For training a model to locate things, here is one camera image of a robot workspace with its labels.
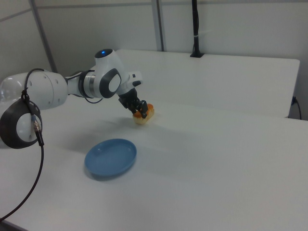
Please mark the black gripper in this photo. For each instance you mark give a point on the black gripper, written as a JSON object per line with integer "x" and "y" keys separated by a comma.
{"x": 128, "y": 99}

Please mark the bread loaf with orange crust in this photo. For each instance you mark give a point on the bread loaf with orange crust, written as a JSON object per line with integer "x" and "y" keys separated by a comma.
{"x": 147, "y": 118}

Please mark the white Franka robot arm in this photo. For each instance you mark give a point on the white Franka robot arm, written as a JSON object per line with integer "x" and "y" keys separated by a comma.
{"x": 48, "y": 89}

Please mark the blue round plastic plate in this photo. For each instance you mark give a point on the blue round plastic plate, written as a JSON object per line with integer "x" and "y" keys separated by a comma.
{"x": 110, "y": 158}

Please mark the black pole with white tie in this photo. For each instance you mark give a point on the black pole with white tie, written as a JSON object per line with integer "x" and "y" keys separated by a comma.
{"x": 196, "y": 29}

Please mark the grey partition post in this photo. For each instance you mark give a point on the grey partition post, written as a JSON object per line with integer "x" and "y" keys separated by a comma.
{"x": 159, "y": 24}

